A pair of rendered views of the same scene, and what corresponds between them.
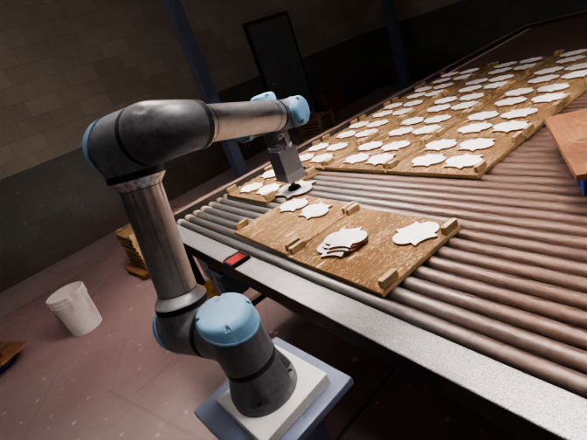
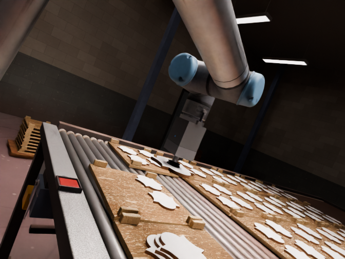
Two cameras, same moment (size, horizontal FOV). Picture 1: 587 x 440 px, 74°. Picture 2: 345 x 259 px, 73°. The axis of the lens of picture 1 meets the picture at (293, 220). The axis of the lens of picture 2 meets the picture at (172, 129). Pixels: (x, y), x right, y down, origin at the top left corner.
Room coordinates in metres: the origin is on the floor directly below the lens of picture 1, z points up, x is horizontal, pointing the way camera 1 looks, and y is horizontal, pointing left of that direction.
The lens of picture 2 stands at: (0.51, 0.06, 1.27)
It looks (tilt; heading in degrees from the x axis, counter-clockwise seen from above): 3 degrees down; 355
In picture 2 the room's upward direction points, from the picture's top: 23 degrees clockwise
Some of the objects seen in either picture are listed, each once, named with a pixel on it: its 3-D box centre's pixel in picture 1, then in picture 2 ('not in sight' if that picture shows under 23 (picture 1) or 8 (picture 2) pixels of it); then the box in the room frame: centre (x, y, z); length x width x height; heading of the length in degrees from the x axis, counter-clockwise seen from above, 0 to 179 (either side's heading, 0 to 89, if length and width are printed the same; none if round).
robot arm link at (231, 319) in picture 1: (231, 331); not in sight; (0.68, 0.20, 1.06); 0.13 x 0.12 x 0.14; 52
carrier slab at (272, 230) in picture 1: (293, 221); (140, 193); (1.43, 0.00, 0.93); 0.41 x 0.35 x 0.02; 28
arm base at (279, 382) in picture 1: (257, 371); not in sight; (0.67, 0.19, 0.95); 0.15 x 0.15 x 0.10
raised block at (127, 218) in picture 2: (297, 247); (130, 218); (1.16, 0.02, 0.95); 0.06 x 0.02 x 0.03; 119
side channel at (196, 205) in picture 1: (402, 98); (244, 180); (3.05, -1.13, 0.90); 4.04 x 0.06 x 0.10; 120
